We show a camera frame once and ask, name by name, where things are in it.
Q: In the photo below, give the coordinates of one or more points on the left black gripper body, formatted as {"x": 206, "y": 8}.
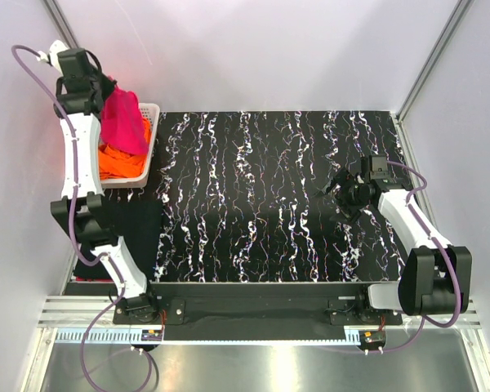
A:
{"x": 100, "y": 81}

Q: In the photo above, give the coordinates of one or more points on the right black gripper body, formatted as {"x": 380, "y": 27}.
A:
{"x": 351, "y": 193}

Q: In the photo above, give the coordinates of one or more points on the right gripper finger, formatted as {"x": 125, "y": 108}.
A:
{"x": 337, "y": 179}
{"x": 346, "y": 214}

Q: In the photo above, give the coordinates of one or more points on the magenta pink t shirt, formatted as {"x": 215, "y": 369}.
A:
{"x": 122, "y": 124}

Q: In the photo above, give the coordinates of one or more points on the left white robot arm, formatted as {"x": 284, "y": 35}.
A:
{"x": 83, "y": 212}

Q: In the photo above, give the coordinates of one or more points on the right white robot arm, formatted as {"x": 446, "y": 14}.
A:
{"x": 435, "y": 281}

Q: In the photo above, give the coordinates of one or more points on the white plastic basket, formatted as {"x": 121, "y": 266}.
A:
{"x": 151, "y": 112}

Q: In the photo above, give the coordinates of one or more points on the orange t shirt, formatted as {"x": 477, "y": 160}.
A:
{"x": 116, "y": 163}

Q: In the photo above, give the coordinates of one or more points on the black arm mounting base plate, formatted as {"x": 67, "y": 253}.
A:
{"x": 345, "y": 302}

